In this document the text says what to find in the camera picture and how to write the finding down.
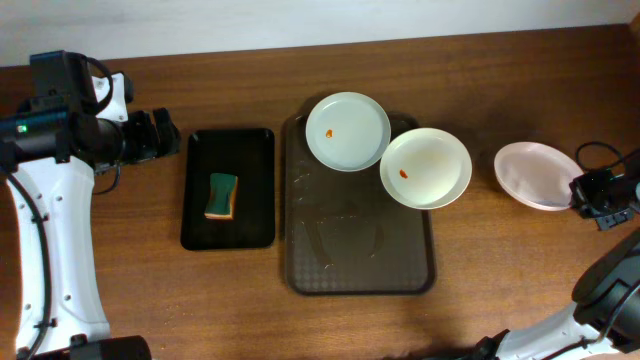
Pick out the pink white plate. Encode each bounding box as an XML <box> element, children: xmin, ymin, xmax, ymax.
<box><xmin>494</xmin><ymin>142</ymin><xmax>584</xmax><ymax>211</ymax></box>

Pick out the green orange sponge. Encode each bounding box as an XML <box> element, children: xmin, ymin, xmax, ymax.
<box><xmin>204</xmin><ymin>173</ymin><xmax>238</xmax><ymax>220</ymax></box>

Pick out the cream plate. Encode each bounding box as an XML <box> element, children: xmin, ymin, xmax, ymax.
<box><xmin>379</xmin><ymin>128</ymin><xmax>472</xmax><ymax>210</ymax></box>

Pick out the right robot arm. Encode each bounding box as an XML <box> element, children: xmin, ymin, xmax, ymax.
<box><xmin>432</xmin><ymin>150</ymin><xmax>639</xmax><ymax>360</ymax></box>

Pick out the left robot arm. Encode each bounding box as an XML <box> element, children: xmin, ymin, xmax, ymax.
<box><xmin>8</xmin><ymin>158</ymin><xmax>151</xmax><ymax>359</ymax></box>

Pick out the small black tray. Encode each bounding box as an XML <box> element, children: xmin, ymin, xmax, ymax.
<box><xmin>181</xmin><ymin>128</ymin><xmax>275</xmax><ymax>251</ymax></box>

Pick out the pale green plate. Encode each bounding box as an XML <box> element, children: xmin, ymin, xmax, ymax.
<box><xmin>305</xmin><ymin>92</ymin><xmax>391</xmax><ymax>172</ymax></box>

